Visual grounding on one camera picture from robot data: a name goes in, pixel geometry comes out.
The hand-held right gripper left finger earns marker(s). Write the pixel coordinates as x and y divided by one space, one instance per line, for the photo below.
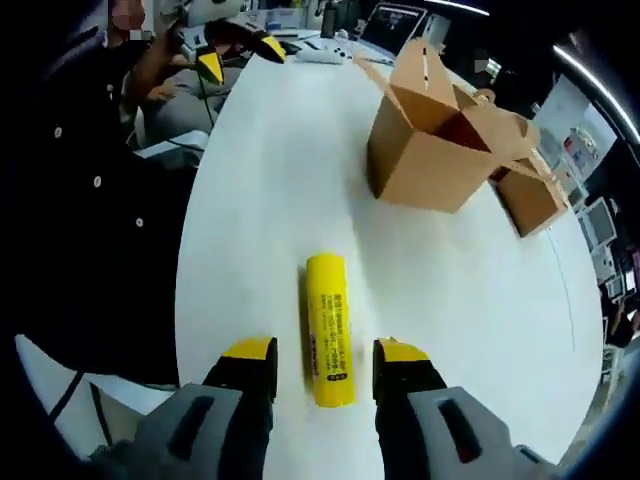
150 440

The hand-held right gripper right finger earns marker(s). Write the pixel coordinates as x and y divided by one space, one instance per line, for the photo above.
490 440

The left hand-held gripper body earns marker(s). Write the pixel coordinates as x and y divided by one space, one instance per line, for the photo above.
210 10

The yellow cylindrical item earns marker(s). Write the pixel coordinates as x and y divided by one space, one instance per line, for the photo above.
330 325

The person's left hand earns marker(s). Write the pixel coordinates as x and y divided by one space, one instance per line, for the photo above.
162 47

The person's legs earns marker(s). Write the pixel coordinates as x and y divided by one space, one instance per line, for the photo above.
195 110

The white cylindrical object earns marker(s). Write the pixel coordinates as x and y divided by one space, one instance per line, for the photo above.
315 56

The dark bottle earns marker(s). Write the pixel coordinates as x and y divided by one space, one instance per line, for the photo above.
328 20

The white controller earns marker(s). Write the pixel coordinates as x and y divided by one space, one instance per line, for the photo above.
340 49

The white chest-worn device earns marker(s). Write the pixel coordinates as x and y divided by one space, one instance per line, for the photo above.
45 380

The silver laptop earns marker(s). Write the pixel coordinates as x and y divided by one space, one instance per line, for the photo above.
392 25

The person's dark shirt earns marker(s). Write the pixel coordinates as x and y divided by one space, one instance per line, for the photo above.
75 200

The white display cabinet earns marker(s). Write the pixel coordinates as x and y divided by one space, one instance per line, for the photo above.
575 130

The long curved ceiling light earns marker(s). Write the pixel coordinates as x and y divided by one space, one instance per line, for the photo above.
600 85

